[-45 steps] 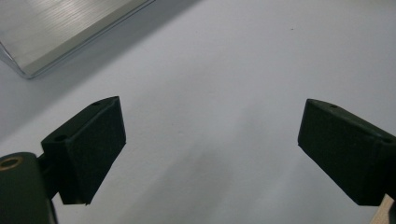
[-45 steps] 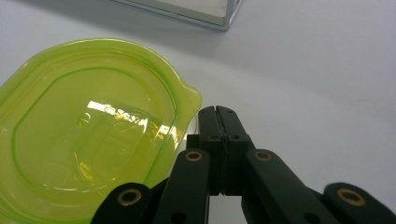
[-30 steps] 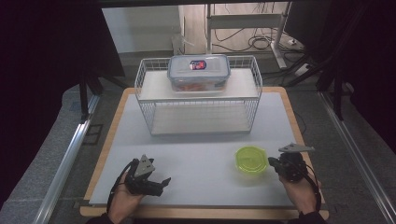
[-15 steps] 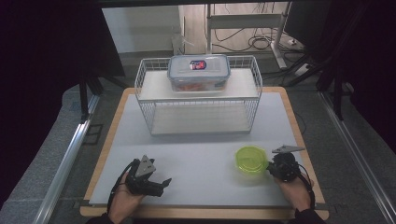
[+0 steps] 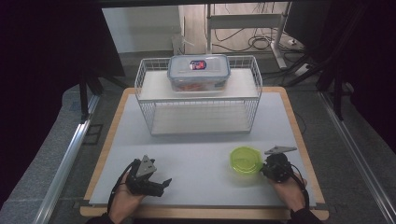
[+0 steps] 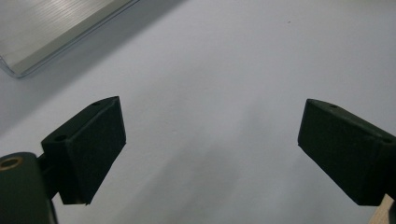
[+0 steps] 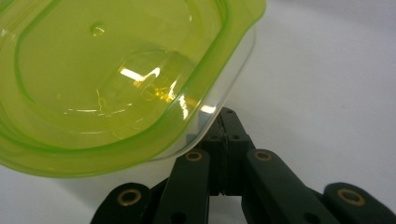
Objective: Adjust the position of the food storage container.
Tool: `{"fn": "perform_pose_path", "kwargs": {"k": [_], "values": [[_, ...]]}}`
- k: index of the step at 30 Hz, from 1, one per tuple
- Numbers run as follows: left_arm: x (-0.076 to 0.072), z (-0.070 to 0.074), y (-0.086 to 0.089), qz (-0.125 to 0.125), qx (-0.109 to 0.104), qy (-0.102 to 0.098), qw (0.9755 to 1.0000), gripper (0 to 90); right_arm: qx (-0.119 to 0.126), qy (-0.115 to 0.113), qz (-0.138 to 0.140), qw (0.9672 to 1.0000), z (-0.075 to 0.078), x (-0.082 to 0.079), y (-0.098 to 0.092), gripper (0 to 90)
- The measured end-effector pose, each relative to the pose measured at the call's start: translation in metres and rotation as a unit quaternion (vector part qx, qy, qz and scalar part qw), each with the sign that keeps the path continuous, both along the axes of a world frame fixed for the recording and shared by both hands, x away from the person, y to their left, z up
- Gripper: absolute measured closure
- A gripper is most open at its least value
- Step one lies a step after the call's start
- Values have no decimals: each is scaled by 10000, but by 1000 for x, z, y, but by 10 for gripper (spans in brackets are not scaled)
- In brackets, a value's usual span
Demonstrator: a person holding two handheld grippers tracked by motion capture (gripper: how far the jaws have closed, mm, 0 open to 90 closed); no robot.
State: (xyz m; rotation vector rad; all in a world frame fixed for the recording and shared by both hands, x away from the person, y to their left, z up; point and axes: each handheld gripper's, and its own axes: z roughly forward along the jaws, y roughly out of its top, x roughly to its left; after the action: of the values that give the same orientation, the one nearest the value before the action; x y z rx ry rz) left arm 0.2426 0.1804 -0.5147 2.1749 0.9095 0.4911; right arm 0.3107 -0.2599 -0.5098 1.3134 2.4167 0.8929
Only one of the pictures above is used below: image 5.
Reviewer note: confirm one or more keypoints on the clear rectangular food container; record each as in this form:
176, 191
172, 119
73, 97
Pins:
199, 74

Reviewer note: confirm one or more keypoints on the person's right hand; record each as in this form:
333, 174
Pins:
292, 193

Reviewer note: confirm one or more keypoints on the dark curtain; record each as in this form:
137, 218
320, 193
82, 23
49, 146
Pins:
37, 62
373, 62

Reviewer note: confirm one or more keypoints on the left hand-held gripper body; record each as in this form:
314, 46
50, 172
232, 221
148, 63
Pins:
143, 185

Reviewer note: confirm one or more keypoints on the person's left hand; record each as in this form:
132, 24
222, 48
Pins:
123, 202

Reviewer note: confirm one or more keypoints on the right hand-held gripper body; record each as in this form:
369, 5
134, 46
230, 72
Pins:
278, 169

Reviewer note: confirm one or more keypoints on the white power strip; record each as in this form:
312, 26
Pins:
302, 70

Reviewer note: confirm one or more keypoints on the green round food container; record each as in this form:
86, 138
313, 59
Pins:
246, 161

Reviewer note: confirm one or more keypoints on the black metal stand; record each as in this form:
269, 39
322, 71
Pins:
83, 99
337, 93

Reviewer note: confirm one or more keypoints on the wooden table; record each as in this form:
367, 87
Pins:
218, 214

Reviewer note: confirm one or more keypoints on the aluminium rail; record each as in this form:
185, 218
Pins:
358, 155
67, 161

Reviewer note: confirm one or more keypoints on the pale grey table mat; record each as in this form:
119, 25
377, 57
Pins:
193, 161

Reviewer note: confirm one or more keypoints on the white wall panel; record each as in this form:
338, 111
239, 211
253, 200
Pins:
140, 28

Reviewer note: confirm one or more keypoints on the black square floor plate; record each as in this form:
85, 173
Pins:
93, 134

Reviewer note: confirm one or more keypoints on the white desk frame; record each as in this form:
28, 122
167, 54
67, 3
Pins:
243, 21

